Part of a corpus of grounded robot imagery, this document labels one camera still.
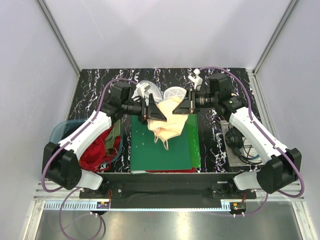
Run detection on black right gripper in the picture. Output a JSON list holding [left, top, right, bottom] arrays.
[[173, 87, 218, 115]]

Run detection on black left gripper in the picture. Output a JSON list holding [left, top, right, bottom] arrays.
[[122, 93, 167, 125]]

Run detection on beige bra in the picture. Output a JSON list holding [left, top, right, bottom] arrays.
[[147, 96, 189, 150]]

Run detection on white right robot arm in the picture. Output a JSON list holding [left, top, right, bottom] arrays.
[[172, 73, 305, 199]]

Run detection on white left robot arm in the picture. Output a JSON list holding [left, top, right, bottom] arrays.
[[41, 78, 167, 198]]

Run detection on light green plastic folder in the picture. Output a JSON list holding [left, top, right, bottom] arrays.
[[184, 114, 201, 168]]

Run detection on olive green garment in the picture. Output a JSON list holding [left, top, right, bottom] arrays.
[[104, 120, 122, 157]]

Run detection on red folder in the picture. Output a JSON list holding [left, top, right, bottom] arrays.
[[143, 167, 196, 174]]

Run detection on red garment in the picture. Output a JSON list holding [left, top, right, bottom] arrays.
[[79, 124, 123, 172]]

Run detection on blue plastic basket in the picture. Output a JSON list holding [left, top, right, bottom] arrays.
[[49, 119, 123, 163]]

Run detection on black round camera lens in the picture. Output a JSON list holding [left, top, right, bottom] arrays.
[[225, 127, 244, 156]]

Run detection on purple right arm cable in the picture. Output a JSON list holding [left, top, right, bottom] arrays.
[[197, 65, 305, 217]]

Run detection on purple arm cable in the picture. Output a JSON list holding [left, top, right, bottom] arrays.
[[197, 65, 305, 217], [41, 77, 139, 239]]

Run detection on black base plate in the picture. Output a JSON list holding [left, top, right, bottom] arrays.
[[78, 172, 257, 200]]

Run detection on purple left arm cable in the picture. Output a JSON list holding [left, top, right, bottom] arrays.
[[41, 77, 139, 239]]

